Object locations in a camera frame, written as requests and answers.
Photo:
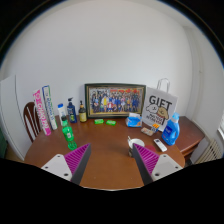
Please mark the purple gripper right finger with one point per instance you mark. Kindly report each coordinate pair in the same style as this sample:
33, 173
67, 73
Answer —
154, 166

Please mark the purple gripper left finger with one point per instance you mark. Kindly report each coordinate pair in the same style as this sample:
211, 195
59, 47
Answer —
71, 166

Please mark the white remote control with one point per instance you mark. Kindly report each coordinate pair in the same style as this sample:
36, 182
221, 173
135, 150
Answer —
162, 147

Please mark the white mug with spoon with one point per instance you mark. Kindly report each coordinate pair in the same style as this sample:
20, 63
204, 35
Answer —
132, 142

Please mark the green plastic bottle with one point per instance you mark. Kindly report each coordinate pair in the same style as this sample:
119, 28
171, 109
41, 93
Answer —
68, 133

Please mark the blue detergent bottle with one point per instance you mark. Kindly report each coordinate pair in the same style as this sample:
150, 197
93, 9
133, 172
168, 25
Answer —
172, 130

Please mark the small snack packet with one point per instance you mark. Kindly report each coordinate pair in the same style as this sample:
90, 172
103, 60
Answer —
147, 131

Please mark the small orange blue box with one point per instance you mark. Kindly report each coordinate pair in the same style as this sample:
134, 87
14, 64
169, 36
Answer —
155, 127

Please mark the blue tissue pack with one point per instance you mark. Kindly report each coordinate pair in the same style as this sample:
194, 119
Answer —
134, 120

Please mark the green soap bar left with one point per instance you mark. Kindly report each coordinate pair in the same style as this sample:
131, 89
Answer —
98, 121

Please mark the green soap bar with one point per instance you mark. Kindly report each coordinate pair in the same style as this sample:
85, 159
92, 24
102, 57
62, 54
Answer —
111, 122
98, 121

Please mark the white small bottle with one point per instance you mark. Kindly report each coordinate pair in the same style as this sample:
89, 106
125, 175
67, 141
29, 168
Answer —
61, 111

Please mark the green soap bar right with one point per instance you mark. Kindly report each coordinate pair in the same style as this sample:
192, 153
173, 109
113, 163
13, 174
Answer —
111, 122

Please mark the dark blue pump bottle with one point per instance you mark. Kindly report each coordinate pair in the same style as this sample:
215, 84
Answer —
71, 111

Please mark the white gift paper bag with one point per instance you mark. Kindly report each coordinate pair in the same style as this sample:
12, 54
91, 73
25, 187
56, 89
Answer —
159, 104

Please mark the white radiator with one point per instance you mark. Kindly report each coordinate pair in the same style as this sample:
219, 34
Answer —
212, 152

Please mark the wooden chair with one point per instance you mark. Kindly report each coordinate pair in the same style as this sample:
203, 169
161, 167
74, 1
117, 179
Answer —
31, 119

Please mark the framed group photo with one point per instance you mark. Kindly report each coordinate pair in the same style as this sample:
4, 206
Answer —
104, 100

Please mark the pink tall box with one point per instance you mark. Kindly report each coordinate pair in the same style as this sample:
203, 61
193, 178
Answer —
41, 112

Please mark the white board panel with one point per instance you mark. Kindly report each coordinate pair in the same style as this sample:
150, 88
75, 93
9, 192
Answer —
11, 118

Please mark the white green tall box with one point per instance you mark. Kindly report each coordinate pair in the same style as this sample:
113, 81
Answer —
49, 106

